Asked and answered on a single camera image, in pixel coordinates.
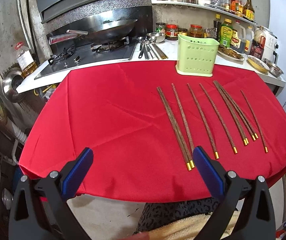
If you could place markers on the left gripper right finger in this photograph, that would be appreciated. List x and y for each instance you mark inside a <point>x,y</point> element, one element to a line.
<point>256,219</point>

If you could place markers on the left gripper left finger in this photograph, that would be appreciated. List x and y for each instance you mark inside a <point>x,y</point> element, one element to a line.
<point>40,209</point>

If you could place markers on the steel utensils on counter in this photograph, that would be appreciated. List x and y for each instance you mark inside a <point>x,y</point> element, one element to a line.
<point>149,50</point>

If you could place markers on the red tablecloth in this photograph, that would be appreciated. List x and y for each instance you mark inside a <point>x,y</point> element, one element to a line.
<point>115,110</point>

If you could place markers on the small steel bowl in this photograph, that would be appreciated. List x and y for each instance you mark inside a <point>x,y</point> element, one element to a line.
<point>274,69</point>

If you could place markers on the yellow bowl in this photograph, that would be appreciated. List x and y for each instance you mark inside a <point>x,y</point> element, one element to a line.
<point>258,64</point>

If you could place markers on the oil bottle red cap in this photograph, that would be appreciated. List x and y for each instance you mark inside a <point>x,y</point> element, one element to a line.
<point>25,60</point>

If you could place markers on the plate of food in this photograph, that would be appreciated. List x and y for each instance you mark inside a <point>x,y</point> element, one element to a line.
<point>229,52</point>

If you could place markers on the white rice cooker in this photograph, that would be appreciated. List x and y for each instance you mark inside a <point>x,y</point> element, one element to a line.
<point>268,41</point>

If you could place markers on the green utensil holder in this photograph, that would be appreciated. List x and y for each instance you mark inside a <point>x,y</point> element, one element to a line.
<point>196,56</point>

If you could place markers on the black gas stove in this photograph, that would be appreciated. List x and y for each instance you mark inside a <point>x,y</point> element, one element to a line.
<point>78,56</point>

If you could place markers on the green label bottle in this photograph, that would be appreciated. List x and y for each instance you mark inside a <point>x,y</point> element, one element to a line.
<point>226,33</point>

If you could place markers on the orange lid jar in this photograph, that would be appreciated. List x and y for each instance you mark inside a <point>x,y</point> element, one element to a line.
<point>196,31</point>

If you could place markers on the steel wok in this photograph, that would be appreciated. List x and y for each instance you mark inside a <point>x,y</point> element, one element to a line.
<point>104,33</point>

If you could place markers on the steel bowl by jars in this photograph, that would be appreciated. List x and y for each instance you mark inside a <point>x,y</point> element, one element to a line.
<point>155,37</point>

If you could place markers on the red lid sauce jar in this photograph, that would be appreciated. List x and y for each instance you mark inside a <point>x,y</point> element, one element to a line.
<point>171,32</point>

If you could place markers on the tall brown sauce bottle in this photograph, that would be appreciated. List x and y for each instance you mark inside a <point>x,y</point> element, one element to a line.
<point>248,10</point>

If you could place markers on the white wall shelf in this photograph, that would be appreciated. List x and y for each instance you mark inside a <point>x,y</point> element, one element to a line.
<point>218,10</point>

